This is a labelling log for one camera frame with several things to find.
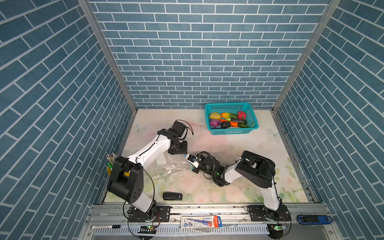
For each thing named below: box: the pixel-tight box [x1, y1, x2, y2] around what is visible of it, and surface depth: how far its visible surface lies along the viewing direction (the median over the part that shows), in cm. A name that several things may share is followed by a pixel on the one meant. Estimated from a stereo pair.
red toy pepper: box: [237, 110, 247, 120], surface depth 114 cm
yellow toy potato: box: [209, 112, 222, 120], surface depth 114 cm
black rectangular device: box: [162, 192, 183, 201], surface depth 79 cm
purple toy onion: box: [210, 119, 220, 128], surface depth 108 cm
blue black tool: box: [297, 214, 334, 225], surface depth 72 cm
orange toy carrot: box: [230, 121, 239, 127], surface depth 110 cm
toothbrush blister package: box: [180, 215, 223, 229], surface depth 72 cm
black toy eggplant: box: [220, 121, 231, 129], surface depth 107 cm
